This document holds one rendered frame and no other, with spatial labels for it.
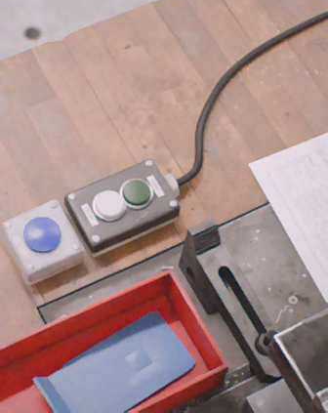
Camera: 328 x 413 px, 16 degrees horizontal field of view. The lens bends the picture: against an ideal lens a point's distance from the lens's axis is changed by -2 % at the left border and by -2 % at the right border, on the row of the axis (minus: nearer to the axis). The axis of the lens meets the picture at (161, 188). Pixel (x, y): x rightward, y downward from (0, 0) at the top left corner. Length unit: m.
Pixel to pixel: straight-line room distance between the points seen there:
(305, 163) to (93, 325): 0.31
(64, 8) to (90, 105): 1.21
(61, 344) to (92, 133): 0.26
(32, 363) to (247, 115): 0.39
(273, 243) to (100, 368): 0.24
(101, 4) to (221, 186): 1.29
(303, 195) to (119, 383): 0.30
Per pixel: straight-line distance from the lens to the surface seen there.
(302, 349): 0.95
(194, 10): 1.40
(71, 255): 1.19
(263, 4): 1.42
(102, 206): 1.21
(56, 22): 2.49
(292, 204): 1.28
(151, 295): 1.19
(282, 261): 1.25
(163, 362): 1.18
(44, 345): 1.17
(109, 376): 1.17
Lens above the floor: 2.01
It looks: 62 degrees down
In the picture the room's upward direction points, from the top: 11 degrees clockwise
